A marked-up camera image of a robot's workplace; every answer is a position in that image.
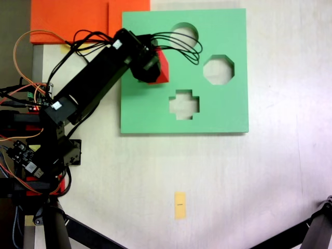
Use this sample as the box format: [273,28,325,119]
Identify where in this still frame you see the black wire bundle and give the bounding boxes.
[153,31,203,66]
[49,30,115,86]

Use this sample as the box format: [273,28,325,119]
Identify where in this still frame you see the black tripod leg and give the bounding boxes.
[302,195,332,249]
[33,199,72,249]

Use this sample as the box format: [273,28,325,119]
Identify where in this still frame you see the green shape sorter board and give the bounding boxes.
[120,8,250,135]

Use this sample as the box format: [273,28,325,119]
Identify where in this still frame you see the orange wire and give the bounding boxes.
[12,30,70,104]

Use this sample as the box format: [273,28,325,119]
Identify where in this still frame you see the red square block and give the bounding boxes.
[147,49,170,86]

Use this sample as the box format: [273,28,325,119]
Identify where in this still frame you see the black controller circuit board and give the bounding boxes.
[7,139,44,179]

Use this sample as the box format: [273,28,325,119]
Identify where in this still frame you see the red and black clamp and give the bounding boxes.
[0,176,65,199]
[0,110,45,135]

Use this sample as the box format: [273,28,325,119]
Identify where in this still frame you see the orange flat block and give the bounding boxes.
[30,0,151,45]

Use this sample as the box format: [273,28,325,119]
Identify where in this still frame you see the yellow paper label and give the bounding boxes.
[174,191,187,220]

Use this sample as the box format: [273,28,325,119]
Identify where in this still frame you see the circuit board with wires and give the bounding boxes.
[25,82,54,109]

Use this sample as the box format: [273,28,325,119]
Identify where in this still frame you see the small yellow tape piece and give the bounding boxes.
[60,43,90,54]

